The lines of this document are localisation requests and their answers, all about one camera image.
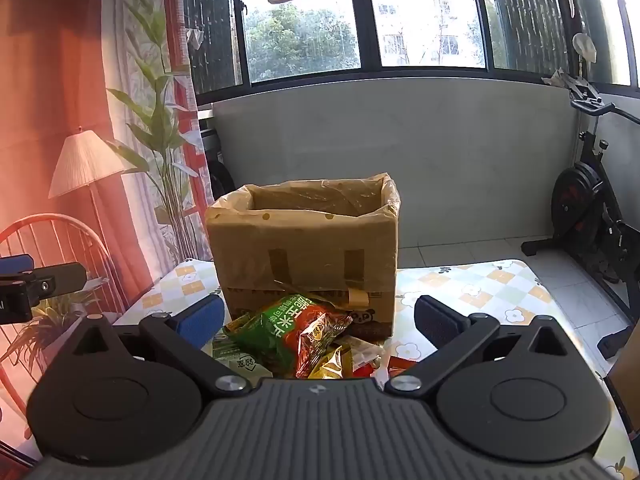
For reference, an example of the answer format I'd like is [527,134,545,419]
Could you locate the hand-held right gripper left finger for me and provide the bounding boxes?
[74,294,252,397]

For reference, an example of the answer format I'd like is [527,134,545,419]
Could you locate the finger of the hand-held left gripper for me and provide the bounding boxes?
[0,254,36,276]
[20,262,87,306]

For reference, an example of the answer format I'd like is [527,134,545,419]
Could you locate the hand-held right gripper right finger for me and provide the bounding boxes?
[384,294,569,396]

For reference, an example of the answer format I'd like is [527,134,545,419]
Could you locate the brown cardboard box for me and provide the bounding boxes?
[205,172,402,325]

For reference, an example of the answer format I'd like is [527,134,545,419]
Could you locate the small green white packet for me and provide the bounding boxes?
[212,334,275,387]

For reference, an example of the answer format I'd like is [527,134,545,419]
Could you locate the small red packet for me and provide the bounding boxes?
[387,355,422,378]

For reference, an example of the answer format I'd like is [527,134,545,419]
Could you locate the large green snack packet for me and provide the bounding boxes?
[223,294,321,378]

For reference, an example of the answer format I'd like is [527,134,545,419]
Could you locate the white pink snack packet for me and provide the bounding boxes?
[345,335,385,375]

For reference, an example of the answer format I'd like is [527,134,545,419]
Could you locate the gold snack packet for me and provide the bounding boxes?
[307,344,355,381]

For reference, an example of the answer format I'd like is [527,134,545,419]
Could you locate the red snack packet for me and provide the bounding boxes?
[295,310,354,380]

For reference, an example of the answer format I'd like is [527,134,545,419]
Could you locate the black appliance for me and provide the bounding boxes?
[199,127,236,202]

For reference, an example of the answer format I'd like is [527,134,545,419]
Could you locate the printed backdrop cloth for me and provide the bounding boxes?
[0,0,216,466]

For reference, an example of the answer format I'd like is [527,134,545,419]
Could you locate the black exercise bike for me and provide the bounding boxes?
[520,72,640,361]

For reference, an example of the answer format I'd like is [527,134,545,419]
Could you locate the brown cardboard piece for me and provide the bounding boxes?
[606,330,640,441]

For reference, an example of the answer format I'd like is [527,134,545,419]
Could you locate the white round object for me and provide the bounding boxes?
[571,32,599,62]

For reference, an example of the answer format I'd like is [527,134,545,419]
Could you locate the black framed window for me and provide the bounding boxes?
[181,0,640,97]

